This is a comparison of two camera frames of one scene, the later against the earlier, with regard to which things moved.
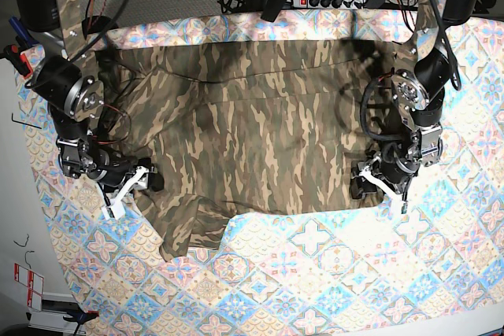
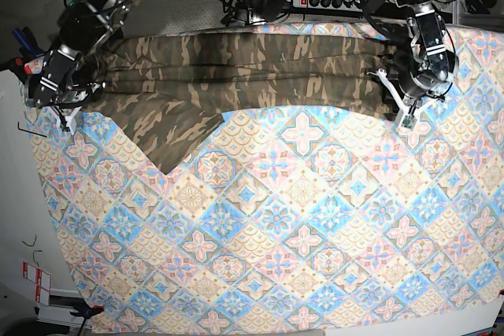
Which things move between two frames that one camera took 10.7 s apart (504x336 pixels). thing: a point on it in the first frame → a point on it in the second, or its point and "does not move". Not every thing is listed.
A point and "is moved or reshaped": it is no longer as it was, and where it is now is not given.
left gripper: [111, 168] → [60, 83]
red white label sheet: [35, 282] → [42, 281]
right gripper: [396, 171] → [414, 82]
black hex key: [20, 123] → [18, 127]
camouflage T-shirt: [239, 128] is moved or reshaped
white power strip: [305, 1] does not move
